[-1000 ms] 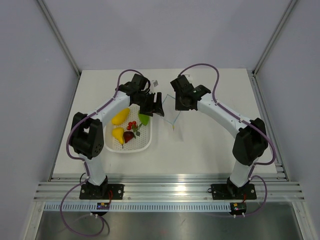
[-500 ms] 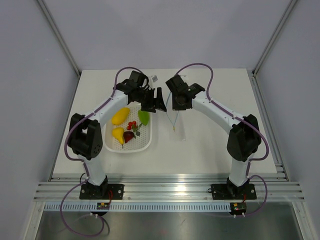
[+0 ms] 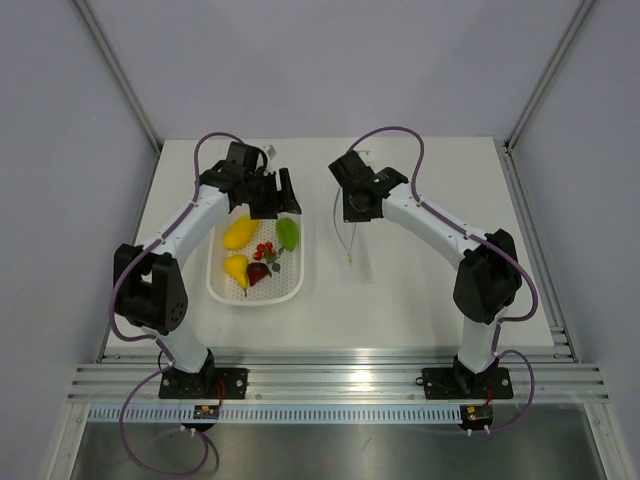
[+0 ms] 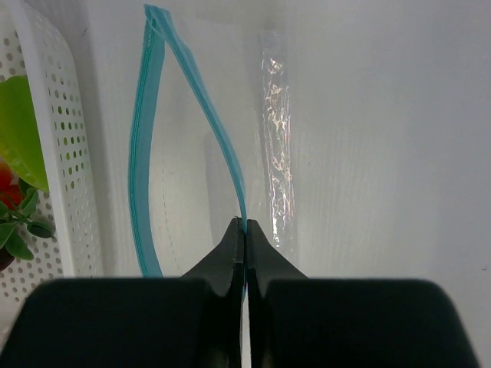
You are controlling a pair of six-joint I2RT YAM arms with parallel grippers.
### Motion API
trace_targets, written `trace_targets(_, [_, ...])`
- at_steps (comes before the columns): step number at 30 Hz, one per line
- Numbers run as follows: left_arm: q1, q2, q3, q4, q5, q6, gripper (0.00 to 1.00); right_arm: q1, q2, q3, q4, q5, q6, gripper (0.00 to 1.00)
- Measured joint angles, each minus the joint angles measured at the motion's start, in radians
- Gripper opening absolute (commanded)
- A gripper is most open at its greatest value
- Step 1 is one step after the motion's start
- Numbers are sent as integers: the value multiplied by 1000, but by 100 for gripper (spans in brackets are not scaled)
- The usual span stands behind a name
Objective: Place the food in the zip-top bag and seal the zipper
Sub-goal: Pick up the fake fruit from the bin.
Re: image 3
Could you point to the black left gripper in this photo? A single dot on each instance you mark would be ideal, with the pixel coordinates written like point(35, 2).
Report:
point(280, 201)

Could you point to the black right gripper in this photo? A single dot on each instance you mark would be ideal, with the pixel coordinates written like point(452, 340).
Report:
point(353, 216)

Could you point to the clear teal-zipper zip bag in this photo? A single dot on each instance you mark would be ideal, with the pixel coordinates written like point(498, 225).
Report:
point(353, 257)

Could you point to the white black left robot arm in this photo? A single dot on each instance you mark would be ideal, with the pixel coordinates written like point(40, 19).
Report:
point(148, 287)

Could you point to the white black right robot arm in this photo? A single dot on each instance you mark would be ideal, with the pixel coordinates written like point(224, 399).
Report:
point(487, 278)

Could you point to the green toy pepper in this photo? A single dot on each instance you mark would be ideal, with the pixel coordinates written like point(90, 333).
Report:
point(288, 233)

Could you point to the red cherry tomatoes sprig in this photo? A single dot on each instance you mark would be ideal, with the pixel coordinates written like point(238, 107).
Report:
point(270, 255)

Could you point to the dark red toy fruit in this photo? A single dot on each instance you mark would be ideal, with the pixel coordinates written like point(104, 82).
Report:
point(257, 271)

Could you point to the yellow toy pear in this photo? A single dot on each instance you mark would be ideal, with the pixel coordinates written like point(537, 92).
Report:
point(236, 267)

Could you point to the white perforated plastic basket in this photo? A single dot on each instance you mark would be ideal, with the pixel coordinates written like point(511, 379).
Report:
point(285, 275)

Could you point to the left small circuit board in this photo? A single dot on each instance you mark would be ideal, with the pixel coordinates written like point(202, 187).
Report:
point(206, 412)

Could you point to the small circuit board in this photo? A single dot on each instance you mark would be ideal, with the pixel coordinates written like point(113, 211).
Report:
point(206, 412)
point(476, 418)

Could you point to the right small circuit board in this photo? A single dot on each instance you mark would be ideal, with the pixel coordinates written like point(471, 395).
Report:
point(476, 418)

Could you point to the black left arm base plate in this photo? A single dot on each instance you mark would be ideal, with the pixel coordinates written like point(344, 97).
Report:
point(210, 384)

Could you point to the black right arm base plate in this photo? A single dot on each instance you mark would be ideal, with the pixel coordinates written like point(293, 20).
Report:
point(447, 383)

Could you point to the left aluminium frame post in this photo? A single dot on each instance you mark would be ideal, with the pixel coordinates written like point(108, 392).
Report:
point(108, 56)

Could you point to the aluminium frame post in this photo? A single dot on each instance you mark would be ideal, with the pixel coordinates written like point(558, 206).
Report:
point(575, 25)
point(108, 56)

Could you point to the white slotted cable duct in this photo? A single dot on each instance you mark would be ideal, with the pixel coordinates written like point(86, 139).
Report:
point(281, 414)

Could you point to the aluminium mounting rail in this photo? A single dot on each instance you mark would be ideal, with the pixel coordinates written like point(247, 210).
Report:
point(378, 376)

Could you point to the right aluminium frame post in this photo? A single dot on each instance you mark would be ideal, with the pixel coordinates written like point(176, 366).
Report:
point(575, 25)

